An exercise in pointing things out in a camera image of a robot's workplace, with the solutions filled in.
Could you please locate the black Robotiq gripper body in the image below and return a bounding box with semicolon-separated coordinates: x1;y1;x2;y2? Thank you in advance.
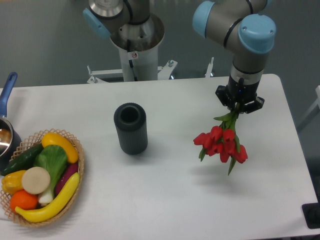
227;76;259;103

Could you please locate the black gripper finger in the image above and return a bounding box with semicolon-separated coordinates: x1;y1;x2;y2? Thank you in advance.
215;85;236;110
240;96;265;114

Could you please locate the red tulip bouquet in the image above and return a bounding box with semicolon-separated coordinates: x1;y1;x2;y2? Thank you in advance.
193;103;248;175

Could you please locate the dark grey ribbed vase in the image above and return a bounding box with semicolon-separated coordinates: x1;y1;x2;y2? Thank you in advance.
113;102;148;155

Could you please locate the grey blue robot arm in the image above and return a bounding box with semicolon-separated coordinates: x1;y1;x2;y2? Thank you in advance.
82;0;276;114

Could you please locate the white furniture at right edge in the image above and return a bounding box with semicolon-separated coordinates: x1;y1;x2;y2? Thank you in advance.
296;85;320;133

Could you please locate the black device at edge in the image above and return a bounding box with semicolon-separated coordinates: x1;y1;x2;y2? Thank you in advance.
301;202;320;229

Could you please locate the purple sweet potato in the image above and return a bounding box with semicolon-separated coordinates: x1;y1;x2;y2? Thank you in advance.
54;163;78;196

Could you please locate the yellow squash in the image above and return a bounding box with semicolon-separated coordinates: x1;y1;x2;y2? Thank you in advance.
41;132;79;164

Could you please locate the green bok choy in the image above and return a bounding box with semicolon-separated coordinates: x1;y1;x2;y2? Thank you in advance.
33;145;68;206

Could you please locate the woven wicker basket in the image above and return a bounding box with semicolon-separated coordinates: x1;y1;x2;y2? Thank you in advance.
0;129;84;227

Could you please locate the yellow banana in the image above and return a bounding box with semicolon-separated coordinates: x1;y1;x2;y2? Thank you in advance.
15;172;80;223

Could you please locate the beige round disc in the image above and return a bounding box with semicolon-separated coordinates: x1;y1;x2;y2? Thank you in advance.
21;166;51;195

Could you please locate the green cucumber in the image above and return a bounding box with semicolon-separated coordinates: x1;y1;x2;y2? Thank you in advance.
0;143;44;176

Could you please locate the orange fruit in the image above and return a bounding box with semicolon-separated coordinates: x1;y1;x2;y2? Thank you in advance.
9;190;38;212

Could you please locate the yellow bell pepper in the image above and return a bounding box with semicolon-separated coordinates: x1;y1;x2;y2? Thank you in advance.
1;170;26;195

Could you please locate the blue handled saucepan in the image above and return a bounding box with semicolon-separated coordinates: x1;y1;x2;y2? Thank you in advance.
0;72;21;171

